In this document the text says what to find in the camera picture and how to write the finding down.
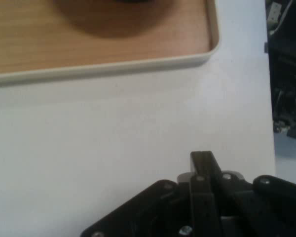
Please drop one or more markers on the black equipment clutter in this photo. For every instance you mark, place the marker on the black equipment clutter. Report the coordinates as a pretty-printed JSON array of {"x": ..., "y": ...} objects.
[{"x": 288, "y": 86}]

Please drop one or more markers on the white perforated bracket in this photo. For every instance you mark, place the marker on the white perforated bracket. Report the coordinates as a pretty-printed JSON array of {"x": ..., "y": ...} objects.
[{"x": 273, "y": 12}]

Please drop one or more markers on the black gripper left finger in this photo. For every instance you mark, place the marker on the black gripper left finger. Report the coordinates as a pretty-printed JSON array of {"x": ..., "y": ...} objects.
[{"x": 148, "y": 212}]

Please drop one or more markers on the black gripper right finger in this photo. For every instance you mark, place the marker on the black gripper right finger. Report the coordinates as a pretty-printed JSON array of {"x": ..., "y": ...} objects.
[{"x": 261, "y": 209}]

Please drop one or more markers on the wooden tray with cream rim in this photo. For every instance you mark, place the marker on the wooden tray with cream rim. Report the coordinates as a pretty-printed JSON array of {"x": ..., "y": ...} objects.
[{"x": 64, "y": 47}]

